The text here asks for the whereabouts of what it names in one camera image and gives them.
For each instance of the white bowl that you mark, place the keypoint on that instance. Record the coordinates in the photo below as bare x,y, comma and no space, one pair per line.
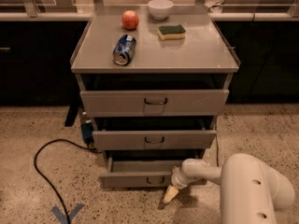
160,9

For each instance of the grey drawer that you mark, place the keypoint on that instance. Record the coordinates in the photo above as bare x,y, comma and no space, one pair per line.
144,168
153,140
154,103

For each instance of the red orange apple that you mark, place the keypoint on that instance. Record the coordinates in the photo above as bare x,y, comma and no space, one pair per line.
129,20

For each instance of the grey middle drawer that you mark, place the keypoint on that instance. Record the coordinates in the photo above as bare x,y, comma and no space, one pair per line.
153,140

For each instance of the grey top drawer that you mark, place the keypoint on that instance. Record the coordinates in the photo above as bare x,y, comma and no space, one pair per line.
154,103

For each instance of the blue soda can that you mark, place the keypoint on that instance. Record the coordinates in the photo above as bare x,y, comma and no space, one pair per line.
124,50

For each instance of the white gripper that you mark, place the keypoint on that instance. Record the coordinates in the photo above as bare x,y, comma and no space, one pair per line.
177,179

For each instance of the green yellow sponge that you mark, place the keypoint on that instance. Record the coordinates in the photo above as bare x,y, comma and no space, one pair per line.
171,32

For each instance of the blue black power adapter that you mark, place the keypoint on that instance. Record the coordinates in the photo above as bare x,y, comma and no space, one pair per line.
87,132

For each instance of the grey metal drawer cabinet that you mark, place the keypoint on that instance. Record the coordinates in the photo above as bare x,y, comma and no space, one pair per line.
199,61

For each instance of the grey bottom drawer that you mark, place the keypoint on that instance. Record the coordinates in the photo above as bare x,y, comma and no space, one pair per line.
144,168

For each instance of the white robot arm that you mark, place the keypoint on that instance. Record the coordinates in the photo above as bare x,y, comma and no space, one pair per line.
251,191

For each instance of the blue tape floor mark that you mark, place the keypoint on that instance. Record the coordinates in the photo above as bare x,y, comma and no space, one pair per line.
66,218

